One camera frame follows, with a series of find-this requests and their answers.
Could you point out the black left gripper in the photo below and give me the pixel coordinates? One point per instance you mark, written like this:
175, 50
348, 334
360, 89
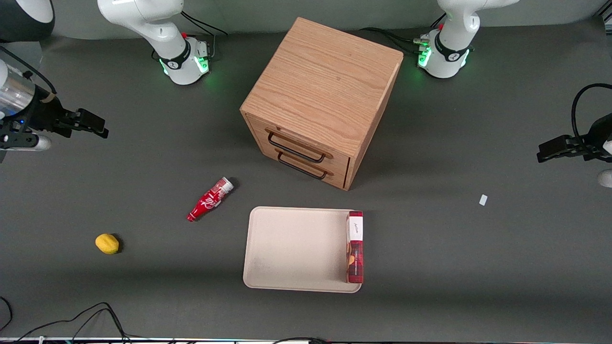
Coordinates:
594, 139

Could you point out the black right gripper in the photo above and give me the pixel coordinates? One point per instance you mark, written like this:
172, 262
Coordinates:
44, 116

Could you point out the red coke bottle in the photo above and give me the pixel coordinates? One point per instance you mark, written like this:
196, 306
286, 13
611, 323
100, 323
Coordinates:
210, 199

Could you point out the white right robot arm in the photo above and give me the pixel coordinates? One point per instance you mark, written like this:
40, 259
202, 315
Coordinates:
162, 38

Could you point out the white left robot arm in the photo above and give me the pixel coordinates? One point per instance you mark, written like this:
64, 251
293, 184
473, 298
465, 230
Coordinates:
449, 43

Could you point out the beige plastic tray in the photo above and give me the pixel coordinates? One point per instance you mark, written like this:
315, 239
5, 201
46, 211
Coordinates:
294, 248

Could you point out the small white paper tag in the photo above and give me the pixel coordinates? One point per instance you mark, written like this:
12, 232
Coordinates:
483, 200

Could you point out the yellow lemon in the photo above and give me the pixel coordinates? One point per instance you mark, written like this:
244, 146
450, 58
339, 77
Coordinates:
107, 243

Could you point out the red snack box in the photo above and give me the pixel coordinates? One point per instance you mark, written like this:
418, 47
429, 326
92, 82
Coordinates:
355, 258

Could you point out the wooden drawer cabinet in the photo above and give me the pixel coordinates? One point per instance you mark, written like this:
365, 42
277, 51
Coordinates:
325, 86

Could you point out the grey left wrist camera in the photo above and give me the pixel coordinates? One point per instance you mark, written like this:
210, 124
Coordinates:
606, 178

